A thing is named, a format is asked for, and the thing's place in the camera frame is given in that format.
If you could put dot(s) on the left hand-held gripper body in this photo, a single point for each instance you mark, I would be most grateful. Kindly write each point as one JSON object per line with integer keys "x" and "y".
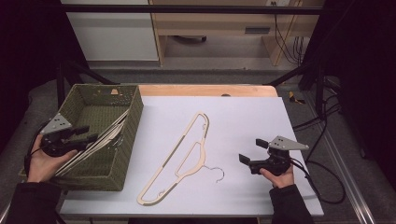
{"x": 56, "y": 124}

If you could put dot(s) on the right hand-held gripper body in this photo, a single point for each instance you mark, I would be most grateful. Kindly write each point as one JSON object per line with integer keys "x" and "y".
{"x": 275, "y": 161}

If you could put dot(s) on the beige clothes hanger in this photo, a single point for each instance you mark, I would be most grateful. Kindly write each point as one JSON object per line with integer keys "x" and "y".
{"x": 109, "y": 134}
{"x": 201, "y": 161}

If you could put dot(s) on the green woven basket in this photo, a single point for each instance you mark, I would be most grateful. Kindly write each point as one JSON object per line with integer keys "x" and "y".
{"x": 102, "y": 179}

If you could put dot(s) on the person's right hand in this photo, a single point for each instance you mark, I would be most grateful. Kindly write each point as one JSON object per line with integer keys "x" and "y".
{"x": 281, "y": 179}

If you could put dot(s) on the person's left hand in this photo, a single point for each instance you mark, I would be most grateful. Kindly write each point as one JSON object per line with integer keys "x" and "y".
{"x": 43, "y": 168}

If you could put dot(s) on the yellow black floor object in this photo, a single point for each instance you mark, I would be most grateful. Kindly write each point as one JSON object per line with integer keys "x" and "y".
{"x": 292, "y": 97}

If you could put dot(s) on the black curtain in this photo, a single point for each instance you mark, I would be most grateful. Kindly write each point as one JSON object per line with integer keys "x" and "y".
{"x": 28, "y": 46}
{"x": 364, "y": 77}

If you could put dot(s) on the white cabinet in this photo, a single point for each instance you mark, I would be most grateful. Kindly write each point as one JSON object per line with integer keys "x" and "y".
{"x": 115, "y": 37}

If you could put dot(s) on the light wooden desk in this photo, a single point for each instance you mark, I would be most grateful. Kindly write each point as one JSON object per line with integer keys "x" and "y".
{"x": 211, "y": 23}

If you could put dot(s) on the black horizontal bar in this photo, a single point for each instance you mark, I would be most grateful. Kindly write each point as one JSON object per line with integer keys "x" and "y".
{"x": 186, "y": 9}

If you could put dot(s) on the black frame leg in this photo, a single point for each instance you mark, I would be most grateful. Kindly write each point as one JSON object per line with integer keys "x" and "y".
{"x": 60, "y": 84}
{"x": 319, "y": 87}

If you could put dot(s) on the metal floor rail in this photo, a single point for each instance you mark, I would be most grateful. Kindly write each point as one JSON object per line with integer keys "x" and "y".
{"x": 348, "y": 174}

